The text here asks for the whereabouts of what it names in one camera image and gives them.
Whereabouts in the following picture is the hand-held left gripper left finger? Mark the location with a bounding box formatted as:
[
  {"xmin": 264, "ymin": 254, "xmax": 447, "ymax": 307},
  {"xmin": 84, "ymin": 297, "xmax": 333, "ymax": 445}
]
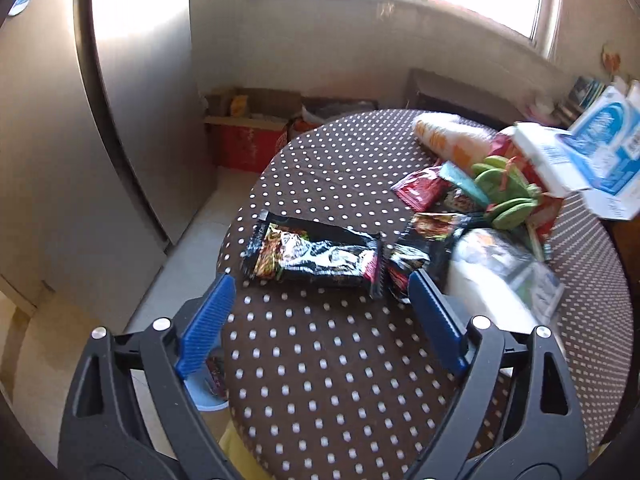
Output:
[{"xmin": 59, "ymin": 274, "xmax": 237, "ymax": 467}]

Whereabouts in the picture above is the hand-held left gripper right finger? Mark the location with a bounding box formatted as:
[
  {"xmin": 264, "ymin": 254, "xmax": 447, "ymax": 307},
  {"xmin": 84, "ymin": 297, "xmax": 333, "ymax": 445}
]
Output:
[{"xmin": 409, "ymin": 269, "xmax": 587, "ymax": 469}]

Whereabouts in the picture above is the small blue bin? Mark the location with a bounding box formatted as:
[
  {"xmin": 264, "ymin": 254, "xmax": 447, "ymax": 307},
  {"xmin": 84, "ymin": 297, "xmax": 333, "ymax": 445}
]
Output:
[{"xmin": 184, "ymin": 357, "xmax": 230, "ymax": 412}]

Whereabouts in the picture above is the small black noodle packet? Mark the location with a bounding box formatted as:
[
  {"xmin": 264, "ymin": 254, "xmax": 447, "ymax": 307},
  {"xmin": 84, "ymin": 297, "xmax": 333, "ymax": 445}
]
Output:
[{"xmin": 387, "ymin": 212, "xmax": 473, "ymax": 303}]

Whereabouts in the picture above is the large black noodle packet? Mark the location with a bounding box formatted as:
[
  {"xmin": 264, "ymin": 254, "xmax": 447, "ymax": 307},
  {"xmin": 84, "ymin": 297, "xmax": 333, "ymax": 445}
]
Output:
[{"xmin": 241, "ymin": 211, "xmax": 385, "ymax": 301}]

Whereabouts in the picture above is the white plastic packet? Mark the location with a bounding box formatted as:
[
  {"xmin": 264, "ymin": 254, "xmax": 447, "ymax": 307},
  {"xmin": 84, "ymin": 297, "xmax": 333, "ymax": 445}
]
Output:
[{"xmin": 446, "ymin": 228, "xmax": 566, "ymax": 331}]

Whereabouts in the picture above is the red snack packet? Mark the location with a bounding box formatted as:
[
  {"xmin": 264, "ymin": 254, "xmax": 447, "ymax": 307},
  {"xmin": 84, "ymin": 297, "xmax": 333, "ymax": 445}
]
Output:
[{"xmin": 391, "ymin": 166, "xmax": 451, "ymax": 212}]

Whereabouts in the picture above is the snack packet with green end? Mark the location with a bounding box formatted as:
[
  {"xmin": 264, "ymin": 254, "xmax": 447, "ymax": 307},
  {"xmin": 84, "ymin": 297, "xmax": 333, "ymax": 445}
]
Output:
[{"xmin": 440, "ymin": 161, "xmax": 493, "ymax": 213}]

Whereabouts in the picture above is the green lumpy object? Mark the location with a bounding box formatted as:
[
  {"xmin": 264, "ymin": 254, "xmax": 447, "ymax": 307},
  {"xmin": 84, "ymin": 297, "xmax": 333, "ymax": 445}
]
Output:
[{"xmin": 472, "ymin": 156, "xmax": 541, "ymax": 231}]

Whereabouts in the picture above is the white orange plastic bag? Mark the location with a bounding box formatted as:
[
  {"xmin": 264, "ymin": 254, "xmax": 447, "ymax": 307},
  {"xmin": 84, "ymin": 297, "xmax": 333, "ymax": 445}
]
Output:
[{"xmin": 414, "ymin": 112, "xmax": 501, "ymax": 171}]

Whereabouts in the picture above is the open red cardboard box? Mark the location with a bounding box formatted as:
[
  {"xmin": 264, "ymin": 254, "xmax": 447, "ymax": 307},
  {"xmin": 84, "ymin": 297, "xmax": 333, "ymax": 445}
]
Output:
[{"xmin": 202, "ymin": 87, "xmax": 301, "ymax": 173}]

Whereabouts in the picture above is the silver refrigerator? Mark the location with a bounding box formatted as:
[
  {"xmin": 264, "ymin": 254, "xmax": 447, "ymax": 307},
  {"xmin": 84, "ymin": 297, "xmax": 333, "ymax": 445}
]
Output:
[{"xmin": 0, "ymin": 0, "xmax": 221, "ymax": 321}]

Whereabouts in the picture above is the dark wooden cabinet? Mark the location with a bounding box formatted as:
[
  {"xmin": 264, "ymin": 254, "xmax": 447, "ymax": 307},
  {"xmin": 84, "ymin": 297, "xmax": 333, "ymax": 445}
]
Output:
[{"xmin": 405, "ymin": 67, "xmax": 531, "ymax": 126}]

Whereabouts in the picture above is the blue and white carton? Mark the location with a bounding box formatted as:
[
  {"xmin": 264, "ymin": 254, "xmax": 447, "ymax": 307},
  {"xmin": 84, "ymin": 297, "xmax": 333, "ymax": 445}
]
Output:
[{"xmin": 512, "ymin": 80, "xmax": 640, "ymax": 221}]

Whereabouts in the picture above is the row of books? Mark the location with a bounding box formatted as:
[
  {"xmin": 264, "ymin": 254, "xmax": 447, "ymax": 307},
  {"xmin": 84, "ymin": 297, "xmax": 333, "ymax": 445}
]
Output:
[{"xmin": 555, "ymin": 75, "xmax": 608, "ymax": 126}]

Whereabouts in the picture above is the orange wall decoration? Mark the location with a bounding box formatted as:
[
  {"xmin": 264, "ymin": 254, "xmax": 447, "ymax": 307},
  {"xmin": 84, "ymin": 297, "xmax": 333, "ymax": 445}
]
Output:
[{"xmin": 600, "ymin": 45, "xmax": 623, "ymax": 73}]

